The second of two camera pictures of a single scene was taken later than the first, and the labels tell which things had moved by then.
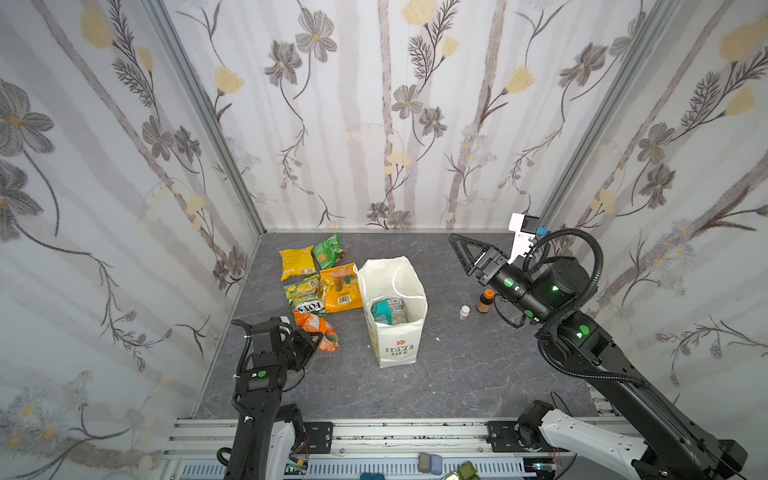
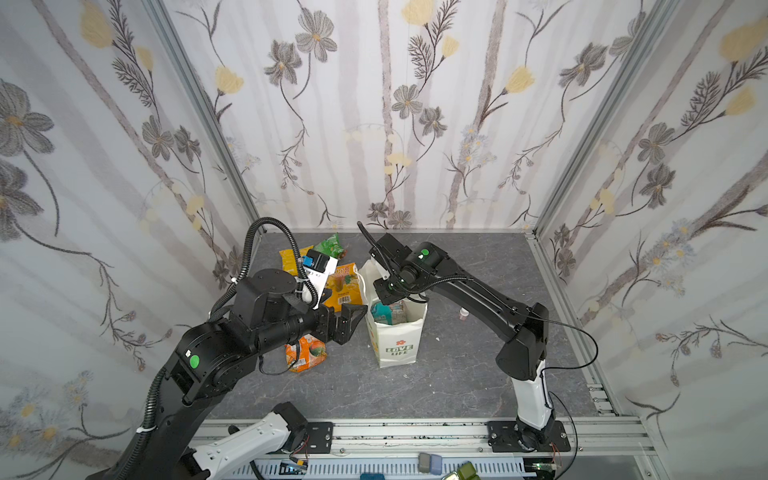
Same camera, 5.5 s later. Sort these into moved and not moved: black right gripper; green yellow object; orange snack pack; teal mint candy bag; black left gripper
Moved: black left gripper; black right gripper
Not moved: teal mint candy bag; green yellow object; orange snack pack
